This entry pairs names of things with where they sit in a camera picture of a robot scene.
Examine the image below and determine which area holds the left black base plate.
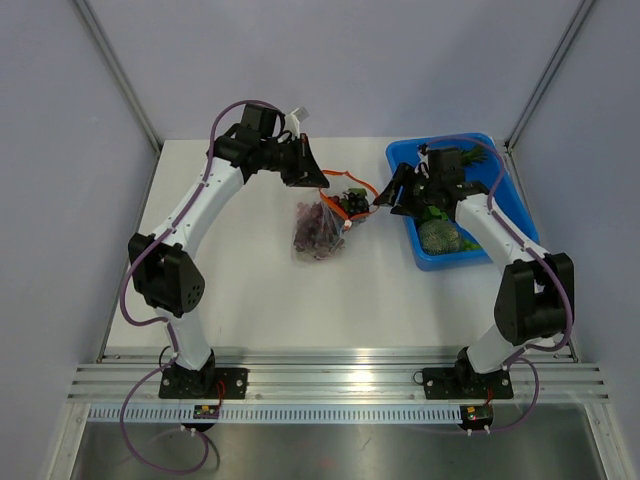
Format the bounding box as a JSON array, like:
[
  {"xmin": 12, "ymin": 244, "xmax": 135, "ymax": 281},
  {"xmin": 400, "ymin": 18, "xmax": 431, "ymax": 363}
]
[{"xmin": 158, "ymin": 366, "xmax": 249, "ymax": 400}]

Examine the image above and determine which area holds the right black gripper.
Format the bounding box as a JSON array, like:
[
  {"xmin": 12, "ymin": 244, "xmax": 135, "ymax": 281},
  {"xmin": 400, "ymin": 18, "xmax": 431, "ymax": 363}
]
[{"xmin": 374, "ymin": 163, "xmax": 440, "ymax": 220}]

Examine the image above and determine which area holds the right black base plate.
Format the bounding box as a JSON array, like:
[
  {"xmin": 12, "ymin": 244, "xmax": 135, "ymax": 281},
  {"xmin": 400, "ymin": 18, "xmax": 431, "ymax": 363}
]
[{"xmin": 418, "ymin": 367, "xmax": 514, "ymax": 400}]

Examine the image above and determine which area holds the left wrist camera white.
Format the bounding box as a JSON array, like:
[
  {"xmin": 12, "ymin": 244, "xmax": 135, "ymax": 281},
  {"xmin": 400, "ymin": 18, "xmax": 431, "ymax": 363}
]
[{"xmin": 284, "ymin": 107, "xmax": 309, "ymax": 138}]

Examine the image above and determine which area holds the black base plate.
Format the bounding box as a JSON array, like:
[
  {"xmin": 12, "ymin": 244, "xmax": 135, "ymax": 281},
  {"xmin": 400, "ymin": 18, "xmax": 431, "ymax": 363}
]
[
  {"xmin": 418, "ymin": 367, "xmax": 514, "ymax": 400},
  {"xmin": 158, "ymin": 366, "xmax": 249, "ymax": 400}
]

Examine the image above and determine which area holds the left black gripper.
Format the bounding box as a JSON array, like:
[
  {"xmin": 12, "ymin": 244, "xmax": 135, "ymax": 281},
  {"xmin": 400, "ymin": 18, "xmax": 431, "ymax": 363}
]
[{"xmin": 259, "ymin": 133, "xmax": 329, "ymax": 188}]

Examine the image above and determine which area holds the aluminium rail frame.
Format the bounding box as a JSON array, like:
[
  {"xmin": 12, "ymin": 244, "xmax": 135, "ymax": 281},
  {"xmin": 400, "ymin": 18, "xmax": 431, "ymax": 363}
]
[{"xmin": 67, "ymin": 347, "xmax": 610, "ymax": 405}]

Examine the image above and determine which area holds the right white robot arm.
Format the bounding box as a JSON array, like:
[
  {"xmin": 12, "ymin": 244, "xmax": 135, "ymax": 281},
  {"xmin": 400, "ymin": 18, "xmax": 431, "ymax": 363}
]
[{"xmin": 374, "ymin": 142, "xmax": 574, "ymax": 400}]

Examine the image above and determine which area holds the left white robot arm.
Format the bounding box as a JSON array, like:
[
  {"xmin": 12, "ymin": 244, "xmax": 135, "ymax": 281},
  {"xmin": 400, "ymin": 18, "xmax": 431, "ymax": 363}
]
[{"xmin": 123, "ymin": 100, "xmax": 329, "ymax": 400}]

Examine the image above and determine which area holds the green cantaloupe melon toy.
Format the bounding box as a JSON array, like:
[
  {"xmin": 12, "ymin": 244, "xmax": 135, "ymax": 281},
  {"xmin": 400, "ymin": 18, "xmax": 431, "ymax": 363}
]
[{"xmin": 417, "ymin": 219, "xmax": 464, "ymax": 256}]

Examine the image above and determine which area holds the small green grape bunch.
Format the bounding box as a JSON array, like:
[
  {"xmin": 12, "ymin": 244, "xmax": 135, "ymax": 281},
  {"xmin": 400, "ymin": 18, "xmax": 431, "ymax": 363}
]
[{"xmin": 463, "ymin": 240, "xmax": 482, "ymax": 251}]

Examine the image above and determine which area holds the orange toy pineapple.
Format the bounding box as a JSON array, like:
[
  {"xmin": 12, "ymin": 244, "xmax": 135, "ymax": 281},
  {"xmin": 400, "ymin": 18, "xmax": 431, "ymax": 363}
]
[{"xmin": 460, "ymin": 145, "xmax": 487, "ymax": 168}]

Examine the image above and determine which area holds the clear zip bag orange zipper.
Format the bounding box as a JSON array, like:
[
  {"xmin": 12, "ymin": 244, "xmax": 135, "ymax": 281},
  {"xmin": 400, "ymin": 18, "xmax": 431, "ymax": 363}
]
[{"xmin": 292, "ymin": 169, "xmax": 378, "ymax": 263}]

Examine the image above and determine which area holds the blue black grape bunch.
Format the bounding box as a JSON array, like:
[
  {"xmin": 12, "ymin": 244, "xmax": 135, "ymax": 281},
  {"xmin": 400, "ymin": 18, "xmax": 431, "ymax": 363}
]
[{"xmin": 340, "ymin": 188, "xmax": 370, "ymax": 218}]

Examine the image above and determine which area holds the white slotted cable duct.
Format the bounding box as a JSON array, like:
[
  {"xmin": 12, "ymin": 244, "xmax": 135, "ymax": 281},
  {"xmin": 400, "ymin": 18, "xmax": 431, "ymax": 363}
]
[{"xmin": 87, "ymin": 404, "xmax": 462, "ymax": 425}]

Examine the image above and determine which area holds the green cabbage toy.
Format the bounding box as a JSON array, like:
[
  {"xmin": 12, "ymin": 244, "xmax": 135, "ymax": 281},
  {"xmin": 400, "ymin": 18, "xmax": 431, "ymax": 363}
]
[{"xmin": 419, "ymin": 206, "xmax": 449, "ymax": 222}]

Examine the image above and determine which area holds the blue plastic bin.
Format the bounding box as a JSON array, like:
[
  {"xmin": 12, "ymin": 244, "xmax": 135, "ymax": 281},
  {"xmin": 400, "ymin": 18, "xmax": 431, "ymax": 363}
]
[{"xmin": 385, "ymin": 132, "xmax": 539, "ymax": 271}]

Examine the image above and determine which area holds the dark purple grape bunch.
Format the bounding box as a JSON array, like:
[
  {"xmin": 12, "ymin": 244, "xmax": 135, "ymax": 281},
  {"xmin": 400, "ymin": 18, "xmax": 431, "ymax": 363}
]
[{"xmin": 292, "ymin": 201, "xmax": 345, "ymax": 261}]

